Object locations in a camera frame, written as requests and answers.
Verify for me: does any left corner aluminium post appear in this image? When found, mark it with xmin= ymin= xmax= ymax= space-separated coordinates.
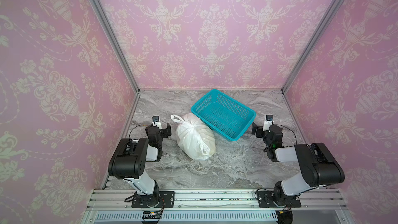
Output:
xmin=89 ymin=0 xmax=140 ymax=95

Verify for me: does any right corner aluminium post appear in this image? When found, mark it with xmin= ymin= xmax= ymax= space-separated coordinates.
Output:
xmin=281 ymin=0 xmax=344 ymax=95

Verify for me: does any white plastic bag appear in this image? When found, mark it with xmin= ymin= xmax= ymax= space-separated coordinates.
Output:
xmin=171 ymin=113 xmax=216 ymax=160

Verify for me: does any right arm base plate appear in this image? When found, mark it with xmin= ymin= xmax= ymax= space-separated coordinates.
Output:
xmin=254 ymin=189 xmax=302 ymax=208

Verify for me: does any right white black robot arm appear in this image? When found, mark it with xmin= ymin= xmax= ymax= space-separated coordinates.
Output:
xmin=251 ymin=123 xmax=345 ymax=208

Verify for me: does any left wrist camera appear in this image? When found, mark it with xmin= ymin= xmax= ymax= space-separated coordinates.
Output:
xmin=152 ymin=116 xmax=162 ymax=129

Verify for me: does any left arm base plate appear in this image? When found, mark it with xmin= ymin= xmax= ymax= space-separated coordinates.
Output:
xmin=131 ymin=191 xmax=175 ymax=208

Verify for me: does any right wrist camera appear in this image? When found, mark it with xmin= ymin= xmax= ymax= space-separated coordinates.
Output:
xmin=263 ymin=115 xmax=274 ymax=131

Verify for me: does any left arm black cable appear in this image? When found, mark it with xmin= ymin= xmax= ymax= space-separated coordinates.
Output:
xmin=128 ymin=124 xmax=153 ymax=141

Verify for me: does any teal plastic basket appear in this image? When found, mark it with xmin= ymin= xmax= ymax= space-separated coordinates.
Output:
xmin=191 ymin=89 xmax=256 ymax=142

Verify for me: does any aluminium front rail frame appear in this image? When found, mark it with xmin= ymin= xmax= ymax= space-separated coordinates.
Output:
xmin=81 ymin=188 xmax=354 ymax=224

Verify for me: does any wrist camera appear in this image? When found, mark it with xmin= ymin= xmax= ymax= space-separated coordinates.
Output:
xmin=263 ymin=115 xmax=274 ymax=131
xmin=152 ymin=116 xmax=162 ymax=129

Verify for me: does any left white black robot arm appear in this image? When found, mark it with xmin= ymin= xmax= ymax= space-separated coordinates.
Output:
xmin=108 ymin=123 xmax=175 ymax=208

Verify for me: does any corner aluminium post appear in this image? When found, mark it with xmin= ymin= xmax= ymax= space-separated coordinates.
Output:
xmin=89 ymin=0 xmax=140 ymax=95
xmin=281 ymin=0 xmax=344 ymax=95

